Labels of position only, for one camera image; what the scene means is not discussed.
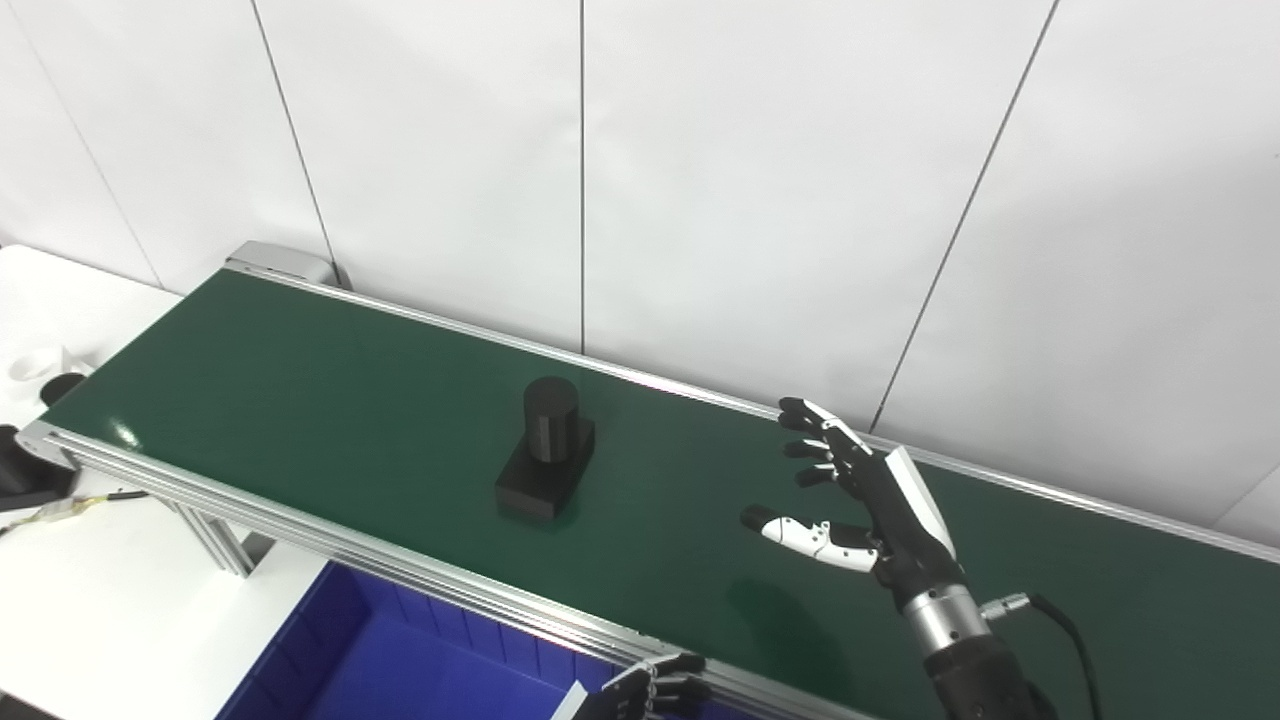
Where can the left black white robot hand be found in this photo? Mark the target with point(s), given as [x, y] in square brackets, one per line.
[640, 695]

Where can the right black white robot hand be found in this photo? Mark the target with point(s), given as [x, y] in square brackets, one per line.
[900, 520]

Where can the black cylinder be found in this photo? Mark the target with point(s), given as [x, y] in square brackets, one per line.
[545, 460]

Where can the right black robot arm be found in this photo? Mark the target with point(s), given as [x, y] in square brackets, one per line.
[975, 670]

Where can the blue plastic bin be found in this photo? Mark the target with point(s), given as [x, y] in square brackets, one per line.
[400, 670]

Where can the aluminium conveyor leg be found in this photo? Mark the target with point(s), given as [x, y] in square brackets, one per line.
[225, 535]

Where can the black block part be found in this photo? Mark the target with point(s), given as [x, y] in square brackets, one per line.
[25, 475]

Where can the small black cylinder part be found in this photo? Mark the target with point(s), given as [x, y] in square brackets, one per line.
[62, 388]

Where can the green conveyor belt aluminium frame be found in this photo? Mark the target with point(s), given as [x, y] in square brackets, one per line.
[330, 400]

